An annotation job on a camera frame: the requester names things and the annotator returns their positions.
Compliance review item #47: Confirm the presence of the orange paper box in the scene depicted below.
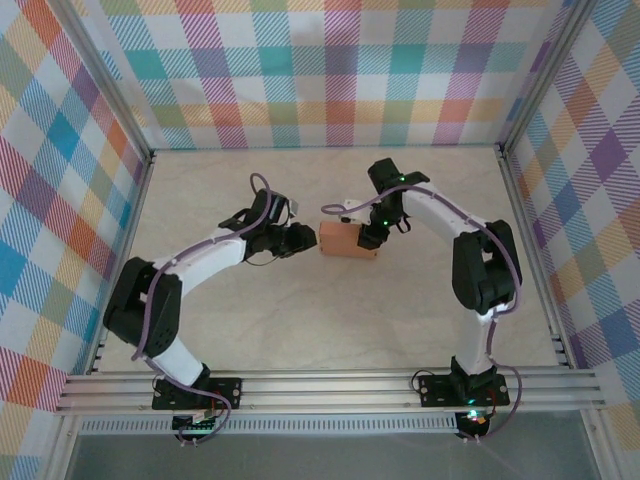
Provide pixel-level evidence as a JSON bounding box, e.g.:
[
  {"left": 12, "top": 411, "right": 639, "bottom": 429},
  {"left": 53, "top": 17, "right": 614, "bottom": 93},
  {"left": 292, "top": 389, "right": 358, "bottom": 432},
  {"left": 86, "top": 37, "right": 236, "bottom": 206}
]
[{"left": 318, "top": 219, "right": 380, "bottom": 262}]

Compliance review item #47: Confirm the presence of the aluminium table side rail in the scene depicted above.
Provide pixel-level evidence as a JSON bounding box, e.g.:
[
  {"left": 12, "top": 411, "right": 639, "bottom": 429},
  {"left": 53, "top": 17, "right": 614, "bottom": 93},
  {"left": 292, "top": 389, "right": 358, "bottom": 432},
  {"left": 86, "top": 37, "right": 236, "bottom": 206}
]
[
  {"left": 85, "top": 149, "right": 159, "bottom": 376},
  {"left": 497, "top": 144, "right": 574, "bottom": 371}
]

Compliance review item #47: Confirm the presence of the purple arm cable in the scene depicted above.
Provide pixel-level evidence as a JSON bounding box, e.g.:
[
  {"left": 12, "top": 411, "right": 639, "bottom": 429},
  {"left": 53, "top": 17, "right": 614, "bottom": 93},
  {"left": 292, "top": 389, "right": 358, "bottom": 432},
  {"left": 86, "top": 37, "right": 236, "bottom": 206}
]
[
  {"left": 130, "top": 172, "right": 281, "bottom": 446},
  {"left": 319, "top": 184, "right": 525, "bottom": 444}
]

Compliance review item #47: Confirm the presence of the aluminium mounting rail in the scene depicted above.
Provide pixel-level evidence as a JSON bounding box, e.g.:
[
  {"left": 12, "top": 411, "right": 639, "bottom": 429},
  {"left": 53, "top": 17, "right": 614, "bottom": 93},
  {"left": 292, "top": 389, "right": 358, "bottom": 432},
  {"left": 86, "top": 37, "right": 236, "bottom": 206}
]
[{"left": 54, "top": 369, "right": 606, "bottom": 416}]

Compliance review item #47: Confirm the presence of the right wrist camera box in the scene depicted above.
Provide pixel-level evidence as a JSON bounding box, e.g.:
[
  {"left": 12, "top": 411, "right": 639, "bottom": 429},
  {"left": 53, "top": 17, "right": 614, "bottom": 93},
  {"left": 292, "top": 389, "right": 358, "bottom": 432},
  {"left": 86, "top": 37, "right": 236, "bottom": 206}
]
[{"left": 341, "top": 198, "right": 372, "bottom": 227}]

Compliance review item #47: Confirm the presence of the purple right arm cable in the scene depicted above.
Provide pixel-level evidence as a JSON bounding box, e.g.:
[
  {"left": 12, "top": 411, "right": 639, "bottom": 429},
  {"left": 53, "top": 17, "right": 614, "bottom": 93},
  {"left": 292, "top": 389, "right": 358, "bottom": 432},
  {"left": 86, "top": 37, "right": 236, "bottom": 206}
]
[{"left": 319, "top": 184, "right": 525, "bottom": 444}]

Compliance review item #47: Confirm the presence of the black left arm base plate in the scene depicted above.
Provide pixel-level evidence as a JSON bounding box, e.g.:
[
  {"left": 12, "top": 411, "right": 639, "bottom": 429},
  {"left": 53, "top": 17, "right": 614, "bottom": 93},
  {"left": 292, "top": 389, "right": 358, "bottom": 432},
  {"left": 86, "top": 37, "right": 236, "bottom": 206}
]
[{"left": 152, "top": 377, "right": 244, "bottom": 411}]

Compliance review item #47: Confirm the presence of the slotted grey cable duct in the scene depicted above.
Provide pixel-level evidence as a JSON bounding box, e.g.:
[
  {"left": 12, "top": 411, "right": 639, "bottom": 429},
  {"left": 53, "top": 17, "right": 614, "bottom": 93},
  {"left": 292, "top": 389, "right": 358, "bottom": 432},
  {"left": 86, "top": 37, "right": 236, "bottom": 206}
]
[{"left": 79, "top": 412, "right": 461, "bottom": 434}]

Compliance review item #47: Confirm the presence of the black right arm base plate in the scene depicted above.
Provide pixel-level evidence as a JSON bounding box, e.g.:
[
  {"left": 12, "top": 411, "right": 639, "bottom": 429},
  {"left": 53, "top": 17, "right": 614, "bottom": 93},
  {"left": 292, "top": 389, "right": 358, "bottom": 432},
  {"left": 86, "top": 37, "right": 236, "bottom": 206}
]
[{"left": 417, "top": 373, "right": 511, "bottom": 407}]

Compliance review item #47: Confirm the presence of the grey metal panel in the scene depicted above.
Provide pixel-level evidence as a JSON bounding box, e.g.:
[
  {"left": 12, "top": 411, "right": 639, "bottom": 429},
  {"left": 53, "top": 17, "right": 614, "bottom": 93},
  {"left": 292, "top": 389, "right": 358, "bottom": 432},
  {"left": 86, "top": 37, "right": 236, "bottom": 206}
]
[{"left": 64, "top": 432, "right": 601, "bottom": 480}]

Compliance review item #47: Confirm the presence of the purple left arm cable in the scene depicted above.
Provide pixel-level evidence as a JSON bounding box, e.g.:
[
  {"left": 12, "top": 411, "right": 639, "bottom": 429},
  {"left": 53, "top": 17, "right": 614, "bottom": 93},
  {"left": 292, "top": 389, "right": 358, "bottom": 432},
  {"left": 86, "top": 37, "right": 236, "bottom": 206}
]
[{"left": 130, "top": 172, "right": 281, "bottom": 446}]

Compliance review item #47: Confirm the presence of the aluminium frame post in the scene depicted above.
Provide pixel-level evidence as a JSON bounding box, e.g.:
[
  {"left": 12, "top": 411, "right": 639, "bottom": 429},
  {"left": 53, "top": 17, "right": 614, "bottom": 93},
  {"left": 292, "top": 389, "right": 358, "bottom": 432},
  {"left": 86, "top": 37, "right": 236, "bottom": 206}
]
[
  {"left": 47, "top": 0, "right": 155, "bottom": 166},
  {"left": 497, "top": 0, "right": 601, "bottom": 156}
]

